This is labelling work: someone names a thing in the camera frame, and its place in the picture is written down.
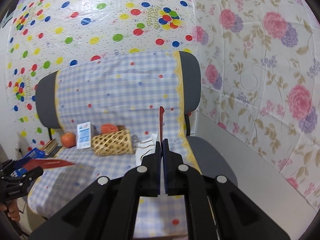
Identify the grey office chair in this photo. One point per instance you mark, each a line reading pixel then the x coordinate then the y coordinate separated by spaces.
pixel 186 63

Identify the balloon print plastic sheet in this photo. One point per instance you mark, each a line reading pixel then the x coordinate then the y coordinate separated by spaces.
pixel 47 35

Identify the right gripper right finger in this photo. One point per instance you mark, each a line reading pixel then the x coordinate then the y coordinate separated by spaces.
pixel 215 207

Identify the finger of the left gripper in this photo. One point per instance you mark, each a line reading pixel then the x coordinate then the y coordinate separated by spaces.
pixel 18 164
pixel 23 176

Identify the red wrapper piece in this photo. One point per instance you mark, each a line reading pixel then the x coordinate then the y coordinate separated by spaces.
pixel 161 113

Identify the blue checkered chair cover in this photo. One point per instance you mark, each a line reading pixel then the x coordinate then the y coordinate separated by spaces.
pixel 122 90

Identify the red apple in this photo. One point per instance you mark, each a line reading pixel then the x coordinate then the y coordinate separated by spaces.
pixel 68 140

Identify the blue plastic basket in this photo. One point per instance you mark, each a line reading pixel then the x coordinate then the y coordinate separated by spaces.
pixel 35 153

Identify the person's left hand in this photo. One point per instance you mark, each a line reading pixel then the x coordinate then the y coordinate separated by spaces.
pixel 12 209

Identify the white blue milk carton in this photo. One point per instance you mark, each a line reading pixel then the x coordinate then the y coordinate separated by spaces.
pixel 83 135

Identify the floral print plastic sheet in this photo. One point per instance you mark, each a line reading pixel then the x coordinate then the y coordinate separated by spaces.
pixel 260 81

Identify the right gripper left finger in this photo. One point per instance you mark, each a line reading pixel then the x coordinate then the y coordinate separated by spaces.
pixel 106 209

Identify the white paper with brown lines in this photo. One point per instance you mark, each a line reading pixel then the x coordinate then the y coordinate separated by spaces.
pixel 145 147

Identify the stack of books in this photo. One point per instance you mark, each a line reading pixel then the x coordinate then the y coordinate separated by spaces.
pixel 51 147

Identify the woven bamboo basket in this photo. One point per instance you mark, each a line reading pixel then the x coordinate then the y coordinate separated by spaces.
pixel 115 143

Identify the orange knitted cloth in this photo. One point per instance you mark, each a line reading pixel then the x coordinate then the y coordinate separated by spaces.
pixel 108 128

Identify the red paper wrapper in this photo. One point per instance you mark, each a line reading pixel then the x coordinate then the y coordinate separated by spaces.
pixel 47 163

